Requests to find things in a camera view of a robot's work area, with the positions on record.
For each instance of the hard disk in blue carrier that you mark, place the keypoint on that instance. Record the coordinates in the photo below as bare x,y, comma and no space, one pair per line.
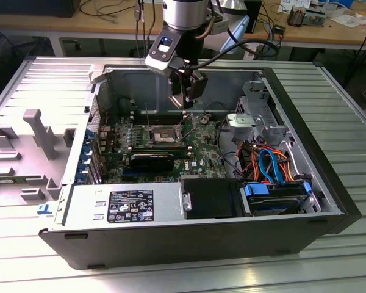
271,209

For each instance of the silver power supply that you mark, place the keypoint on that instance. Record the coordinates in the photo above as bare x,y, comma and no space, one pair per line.
85,210

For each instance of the wooden desk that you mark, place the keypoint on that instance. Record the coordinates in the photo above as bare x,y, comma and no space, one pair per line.
317,33

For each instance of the metal locking lever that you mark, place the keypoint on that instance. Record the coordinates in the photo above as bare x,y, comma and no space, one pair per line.
147,116
189,127

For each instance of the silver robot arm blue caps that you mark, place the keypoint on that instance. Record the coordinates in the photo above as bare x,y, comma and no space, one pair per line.
183,15

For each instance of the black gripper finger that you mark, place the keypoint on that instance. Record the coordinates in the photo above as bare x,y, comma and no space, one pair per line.
174,81
198,87

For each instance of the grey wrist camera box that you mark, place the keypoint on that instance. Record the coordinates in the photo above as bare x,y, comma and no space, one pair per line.
221,27

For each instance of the white case latch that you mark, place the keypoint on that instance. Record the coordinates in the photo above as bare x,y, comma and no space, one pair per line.
96,74

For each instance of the black graphics card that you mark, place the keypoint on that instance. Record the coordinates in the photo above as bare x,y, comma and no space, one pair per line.
152,163

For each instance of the green motherboard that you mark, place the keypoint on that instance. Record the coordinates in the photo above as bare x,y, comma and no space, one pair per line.
201,143

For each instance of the brown transformer coil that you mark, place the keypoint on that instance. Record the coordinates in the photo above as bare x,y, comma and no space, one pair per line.
296,16

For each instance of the CPU socket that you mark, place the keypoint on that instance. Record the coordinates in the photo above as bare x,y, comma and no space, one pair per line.
163,134

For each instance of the grey parts rack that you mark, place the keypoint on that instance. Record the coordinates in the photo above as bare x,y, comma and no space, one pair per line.
42,134

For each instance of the black open PC case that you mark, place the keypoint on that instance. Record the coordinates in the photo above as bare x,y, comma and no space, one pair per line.
170,244

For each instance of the tall black box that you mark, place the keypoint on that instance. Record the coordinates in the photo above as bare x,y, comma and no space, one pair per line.
253,15

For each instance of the small black box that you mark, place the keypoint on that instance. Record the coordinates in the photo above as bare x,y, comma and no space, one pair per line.
279,29

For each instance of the white papers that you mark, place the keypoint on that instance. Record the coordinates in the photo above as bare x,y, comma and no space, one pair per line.
347,19

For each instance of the silver CPU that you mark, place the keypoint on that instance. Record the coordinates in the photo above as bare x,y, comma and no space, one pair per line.
176,100

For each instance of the green RAM stick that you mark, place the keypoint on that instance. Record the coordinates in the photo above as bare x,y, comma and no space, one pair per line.
0,182

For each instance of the green circuit device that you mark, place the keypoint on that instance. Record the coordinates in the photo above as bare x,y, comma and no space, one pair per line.
314,18

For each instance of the black desktop computer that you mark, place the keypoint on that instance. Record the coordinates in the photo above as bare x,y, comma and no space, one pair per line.
27,7

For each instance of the black drive bay cover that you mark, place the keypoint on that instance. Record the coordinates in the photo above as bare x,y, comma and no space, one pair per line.
210,198

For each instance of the silver metal drive cage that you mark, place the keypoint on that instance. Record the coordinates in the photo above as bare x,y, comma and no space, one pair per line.
274,132

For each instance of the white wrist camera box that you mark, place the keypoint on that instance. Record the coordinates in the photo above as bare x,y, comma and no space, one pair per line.
158,64

